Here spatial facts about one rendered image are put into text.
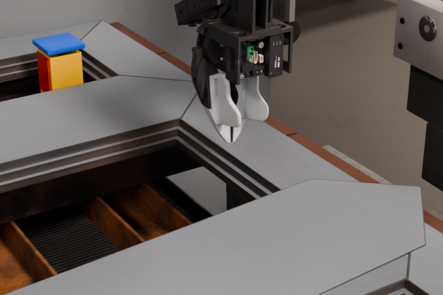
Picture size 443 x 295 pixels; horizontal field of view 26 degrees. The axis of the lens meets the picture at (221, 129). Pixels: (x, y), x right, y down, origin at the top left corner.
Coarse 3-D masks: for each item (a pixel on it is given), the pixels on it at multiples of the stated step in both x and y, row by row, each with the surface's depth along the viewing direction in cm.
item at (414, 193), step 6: (390, 186) 111; (396, 186) 111; (402, 186) 111; (408, 186) 111; (414, 186) 111; (402, 192) 109; (408, 192) 110; (414, 192) 110; (420, 192) 110; (414, 198) 108; (420, 198) 108
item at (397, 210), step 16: (336, 192) 109; (352, 192) 109; (368, 192) 109; (384, 192) 109; (368, 208) 106; (384, 208) 106; (400, 208) 106; (416, 208) 106; (400, 224) 103; (416, 224) 103
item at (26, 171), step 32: (0, 64) 148; (32, 64) 150; (96, 64) 148; (160, 128) 127; (192, 128) 126; (32, 160) 118; (64, 160) 120; (96, 160) 122; (224, 160) 119; (0, 192) 116; (256, 192) 114; (352, 288) 93; (384, 288) 93; (416, 288) 93
